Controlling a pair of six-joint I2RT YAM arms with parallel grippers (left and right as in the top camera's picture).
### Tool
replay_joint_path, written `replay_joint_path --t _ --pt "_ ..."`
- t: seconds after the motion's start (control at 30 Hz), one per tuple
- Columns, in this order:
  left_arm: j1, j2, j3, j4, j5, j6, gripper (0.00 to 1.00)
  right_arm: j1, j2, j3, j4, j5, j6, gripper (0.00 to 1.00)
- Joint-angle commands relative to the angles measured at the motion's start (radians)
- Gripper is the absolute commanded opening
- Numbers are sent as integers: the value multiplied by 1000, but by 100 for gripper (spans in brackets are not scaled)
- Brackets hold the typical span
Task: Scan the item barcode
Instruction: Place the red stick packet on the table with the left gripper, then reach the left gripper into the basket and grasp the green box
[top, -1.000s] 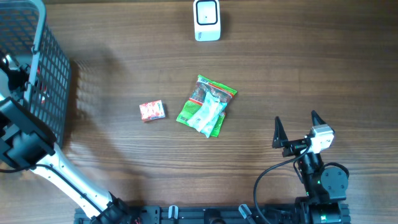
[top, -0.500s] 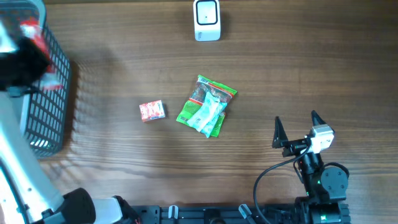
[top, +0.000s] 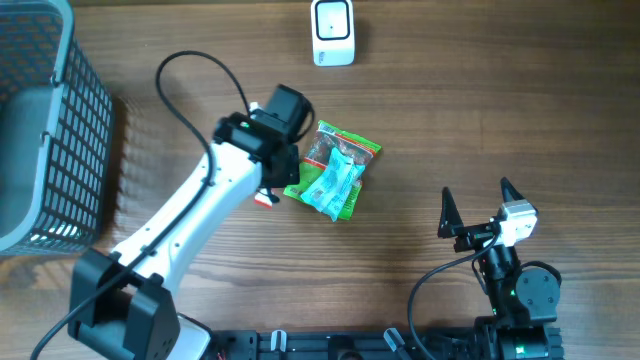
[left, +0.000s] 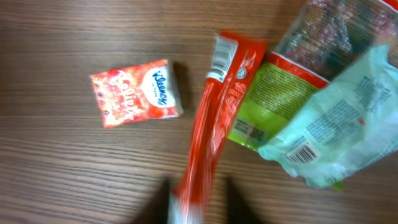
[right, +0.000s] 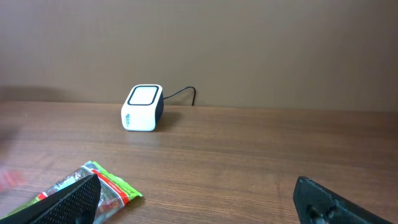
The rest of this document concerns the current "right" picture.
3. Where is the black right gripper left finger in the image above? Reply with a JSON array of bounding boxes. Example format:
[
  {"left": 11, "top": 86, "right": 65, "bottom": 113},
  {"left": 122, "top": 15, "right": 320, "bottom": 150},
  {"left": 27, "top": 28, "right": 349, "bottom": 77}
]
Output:
[{"left": 1, "top": 174, "right": 101, "bottom": 224}]

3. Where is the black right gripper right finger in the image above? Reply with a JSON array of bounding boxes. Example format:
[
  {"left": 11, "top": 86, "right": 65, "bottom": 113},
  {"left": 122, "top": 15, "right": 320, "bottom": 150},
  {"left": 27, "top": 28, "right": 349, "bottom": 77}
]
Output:
[{"left": 293, "top": 176, "right": 391, "bottom": 224}]

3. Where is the green snack bag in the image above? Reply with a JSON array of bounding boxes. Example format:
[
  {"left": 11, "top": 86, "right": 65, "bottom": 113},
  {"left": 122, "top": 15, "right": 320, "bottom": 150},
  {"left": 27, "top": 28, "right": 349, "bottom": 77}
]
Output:
[{"left": 4, "top": 161, "right": 142, "bottom": 224}]

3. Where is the red tissue pack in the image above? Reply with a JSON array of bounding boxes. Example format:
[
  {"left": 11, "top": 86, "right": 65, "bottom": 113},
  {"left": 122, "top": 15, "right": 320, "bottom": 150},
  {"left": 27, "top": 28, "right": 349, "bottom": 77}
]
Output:
[{"left": 0, "top": 170, "right": 24, "bottom": 192}]

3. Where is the white barcode scanner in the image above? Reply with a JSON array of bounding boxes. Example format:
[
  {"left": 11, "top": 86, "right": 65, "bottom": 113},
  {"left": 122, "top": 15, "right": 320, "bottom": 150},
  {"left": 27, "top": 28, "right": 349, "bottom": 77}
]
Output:
[{"left": 121, "top": 84, "right": 164, "bottom": 132}]

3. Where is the black scanner cable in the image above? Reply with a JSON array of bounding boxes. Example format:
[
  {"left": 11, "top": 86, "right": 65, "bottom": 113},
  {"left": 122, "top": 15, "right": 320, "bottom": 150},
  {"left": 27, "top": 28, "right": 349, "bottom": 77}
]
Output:
[{"left": 163, "top": 86, "right": 197, "bottom": 106}]

